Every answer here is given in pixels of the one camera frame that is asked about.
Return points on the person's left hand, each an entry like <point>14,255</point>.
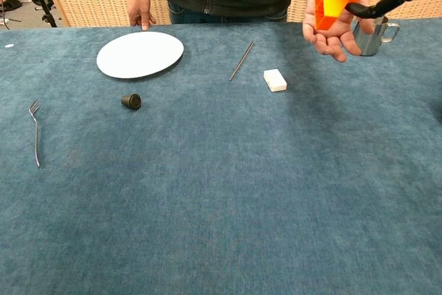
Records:
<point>331,41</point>

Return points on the person's right hand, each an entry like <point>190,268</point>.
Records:
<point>139,11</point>

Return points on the orange plastic funnel block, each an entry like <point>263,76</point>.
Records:
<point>331,1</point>

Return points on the person's blue jeans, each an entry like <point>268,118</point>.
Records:
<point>186,17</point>

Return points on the stainless steel milk pitcher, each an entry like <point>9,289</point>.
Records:
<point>374,41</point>

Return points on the white round plate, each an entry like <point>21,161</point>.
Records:
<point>139,55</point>

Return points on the white rectangular block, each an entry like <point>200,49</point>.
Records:
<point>275,80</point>

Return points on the thin dark metal rod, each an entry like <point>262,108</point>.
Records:
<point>241,61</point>

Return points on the silver metal fork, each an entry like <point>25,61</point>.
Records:
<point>36,136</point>

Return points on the blue fabric tablecloth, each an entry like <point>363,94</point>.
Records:
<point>207,205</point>

